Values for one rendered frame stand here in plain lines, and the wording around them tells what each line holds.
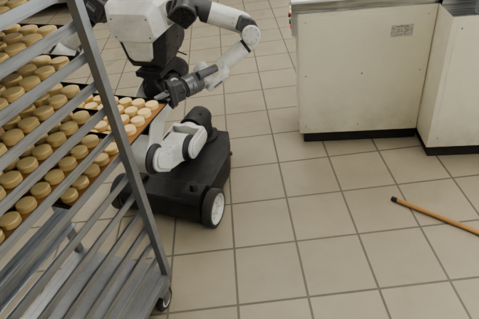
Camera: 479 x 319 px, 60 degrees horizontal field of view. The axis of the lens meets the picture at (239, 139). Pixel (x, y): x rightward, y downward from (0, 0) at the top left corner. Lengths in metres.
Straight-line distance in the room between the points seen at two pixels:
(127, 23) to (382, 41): 1.29
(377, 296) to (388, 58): 1.22
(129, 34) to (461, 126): 1.76
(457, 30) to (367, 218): 0.98
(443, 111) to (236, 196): 1.19
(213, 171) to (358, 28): 1.06
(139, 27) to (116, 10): 0.12
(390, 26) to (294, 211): 1.07
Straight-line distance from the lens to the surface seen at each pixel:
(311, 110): 2.47
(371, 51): 2.34
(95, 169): 1.38
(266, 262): 1.99
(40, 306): 1.97
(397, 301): 1.92
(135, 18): 1.77
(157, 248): 1.71
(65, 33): 1.19
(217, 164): 2.26
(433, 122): 2.45
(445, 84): 2.33
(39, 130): 1.14
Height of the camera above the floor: 1.59
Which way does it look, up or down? 36 degrees down
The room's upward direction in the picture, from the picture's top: 7 degrees counter-clockwise
